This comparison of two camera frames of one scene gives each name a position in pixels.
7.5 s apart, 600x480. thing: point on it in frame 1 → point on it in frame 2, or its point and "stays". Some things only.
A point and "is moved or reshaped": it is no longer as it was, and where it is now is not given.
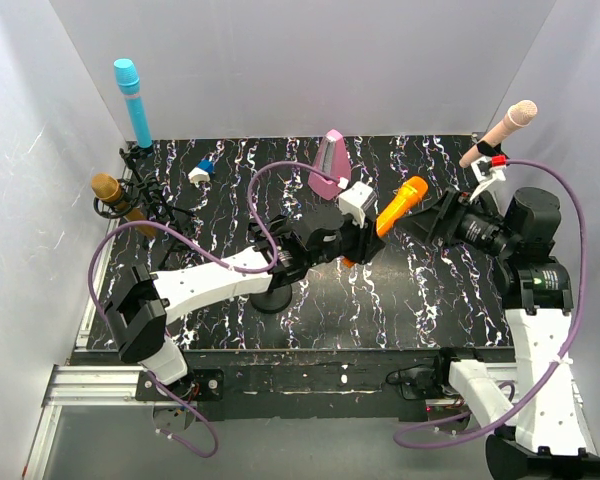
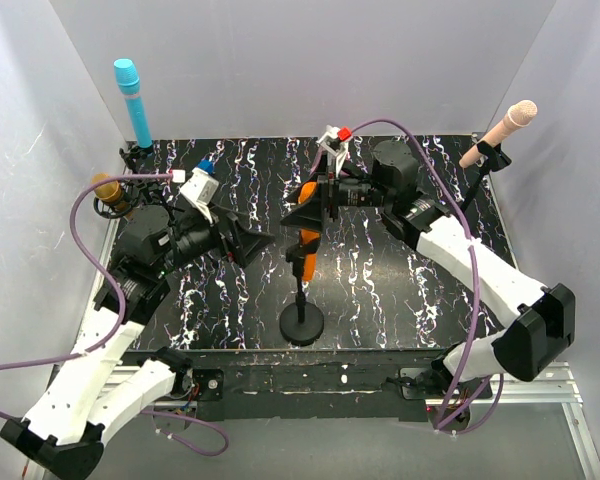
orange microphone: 414,189 is moved or reshaped
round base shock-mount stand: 285,251 → 301,323
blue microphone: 127,77 stays
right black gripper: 444,220 → 331,196
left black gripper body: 359,240 → 224,234
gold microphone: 108,189 stays
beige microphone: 519,115 stays
